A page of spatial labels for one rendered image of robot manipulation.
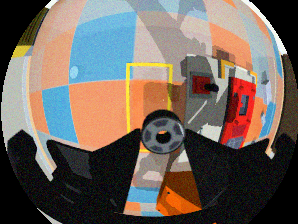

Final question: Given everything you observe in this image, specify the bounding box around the yellow rectangular outline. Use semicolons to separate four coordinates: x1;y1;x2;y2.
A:
125;63;173;133

